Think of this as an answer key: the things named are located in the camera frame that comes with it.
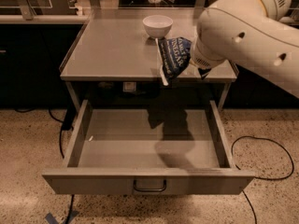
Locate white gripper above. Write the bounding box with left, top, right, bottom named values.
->
left=190, top=39, right=225, bottom=70

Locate blue chip bag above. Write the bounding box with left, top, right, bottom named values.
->
left=155, top=37, right=192, bottom=86

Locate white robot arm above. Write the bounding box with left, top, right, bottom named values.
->
left=191, top=0, right=299, bottom=97

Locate grey metal counter table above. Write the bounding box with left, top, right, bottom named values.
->
left=61, top=7, right=237, bottom=110

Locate grey open drawer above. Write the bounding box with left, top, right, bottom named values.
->
left=42, top=102, right=254, bottom=195

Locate white ceramic bowl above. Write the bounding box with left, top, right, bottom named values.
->
left=143, top=15, right=173, bottom=38

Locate dark cabinet left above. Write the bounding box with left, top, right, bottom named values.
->
left=0, top=24, right=81, bottom=108

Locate blue tape cross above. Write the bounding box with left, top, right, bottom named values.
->
left=44, top=210, right=79, bottom=224

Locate black cable right floor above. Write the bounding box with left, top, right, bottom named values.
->
left=231, top=135, right=295, bottom=224

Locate black cable floor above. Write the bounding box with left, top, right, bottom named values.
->
left=13, top=106, right=76, bottom=224
left=231, top=135, right=295, bottom=224

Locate metal drawer handle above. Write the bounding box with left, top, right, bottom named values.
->
left=133, top=180, right=167, bottom=192

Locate black cable left floor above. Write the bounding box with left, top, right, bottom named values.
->
left=13, top=106, right=76, bottom=224

